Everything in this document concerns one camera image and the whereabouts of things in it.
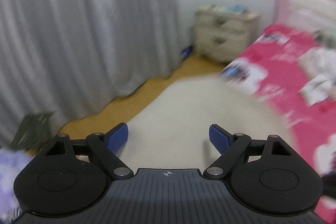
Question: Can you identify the beige zip jacket black trim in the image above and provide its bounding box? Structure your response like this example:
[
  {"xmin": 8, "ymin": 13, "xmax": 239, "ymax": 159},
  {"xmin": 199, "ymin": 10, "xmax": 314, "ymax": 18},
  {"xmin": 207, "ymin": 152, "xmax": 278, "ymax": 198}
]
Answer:
[{"xmin": 115, "ymin": 74, "xmax": 292, "ymax": 169}]

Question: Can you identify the dark green basket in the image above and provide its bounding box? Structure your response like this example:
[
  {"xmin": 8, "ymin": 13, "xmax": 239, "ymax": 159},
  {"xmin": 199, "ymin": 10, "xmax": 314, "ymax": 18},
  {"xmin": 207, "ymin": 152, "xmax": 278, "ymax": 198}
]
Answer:
[{"xmin": 9, "ymin": 112, "xmax": 55, "ymax": 151}]

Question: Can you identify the blue cloth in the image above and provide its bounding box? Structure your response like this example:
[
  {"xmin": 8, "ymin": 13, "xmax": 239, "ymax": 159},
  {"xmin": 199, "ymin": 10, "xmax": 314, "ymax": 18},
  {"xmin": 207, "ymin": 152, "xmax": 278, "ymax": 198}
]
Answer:
[{"xmin": 226, "ymin": 4, "xmax": 248, "ymax": 13}]

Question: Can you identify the lavender fuzzy cloth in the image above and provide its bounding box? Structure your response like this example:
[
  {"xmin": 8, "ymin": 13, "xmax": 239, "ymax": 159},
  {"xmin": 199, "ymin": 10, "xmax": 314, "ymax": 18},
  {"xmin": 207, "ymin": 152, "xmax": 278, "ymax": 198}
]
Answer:
[{"xmin": 0, "ymin": 149, "xmax": 32, "ymax": 224}]

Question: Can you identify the pink floral blanket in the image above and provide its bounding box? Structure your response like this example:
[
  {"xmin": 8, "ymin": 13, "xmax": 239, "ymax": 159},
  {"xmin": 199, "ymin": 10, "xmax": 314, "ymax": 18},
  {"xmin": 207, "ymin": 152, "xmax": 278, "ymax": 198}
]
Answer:
[{"xmin": 220, "ymin": 23, "xmax": 336, "ymax": 222}]

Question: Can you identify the cream nightstand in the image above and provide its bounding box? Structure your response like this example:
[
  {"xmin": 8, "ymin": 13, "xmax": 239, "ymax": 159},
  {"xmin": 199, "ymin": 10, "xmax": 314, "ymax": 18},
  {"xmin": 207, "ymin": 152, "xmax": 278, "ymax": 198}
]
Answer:
[{"xmin": 192, "ymin": 4, "xmax": 260, "ymax": 63}]

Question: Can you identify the grey curtain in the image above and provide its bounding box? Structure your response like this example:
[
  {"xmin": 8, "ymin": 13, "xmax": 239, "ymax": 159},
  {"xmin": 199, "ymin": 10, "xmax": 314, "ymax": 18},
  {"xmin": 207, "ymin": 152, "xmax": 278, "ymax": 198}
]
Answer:
[{"xmin": 0, "ymin": 0, "xmax": 184, "ymax": 146}]

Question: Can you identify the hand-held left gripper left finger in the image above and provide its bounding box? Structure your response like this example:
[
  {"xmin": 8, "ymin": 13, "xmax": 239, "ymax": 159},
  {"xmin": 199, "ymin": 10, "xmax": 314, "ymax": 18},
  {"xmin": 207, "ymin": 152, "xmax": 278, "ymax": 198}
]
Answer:
[{"xmin": 39, "ymin": 123, "xmax": 133, "ymax": 178}]

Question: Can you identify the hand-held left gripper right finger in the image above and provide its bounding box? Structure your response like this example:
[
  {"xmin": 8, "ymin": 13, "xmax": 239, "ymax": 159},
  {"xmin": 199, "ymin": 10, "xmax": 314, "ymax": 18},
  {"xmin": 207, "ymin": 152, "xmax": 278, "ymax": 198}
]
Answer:
[{"xmin": 203, "ymin": 123, "xmax": 298, "ymax": 178}]

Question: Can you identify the white garment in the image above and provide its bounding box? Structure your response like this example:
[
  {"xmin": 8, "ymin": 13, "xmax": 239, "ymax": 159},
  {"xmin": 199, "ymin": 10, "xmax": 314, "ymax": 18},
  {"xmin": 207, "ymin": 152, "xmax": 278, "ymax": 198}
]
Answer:
[{"xmin": 299, "ymin": 48, "xmax": 336, "ymax": 105}]

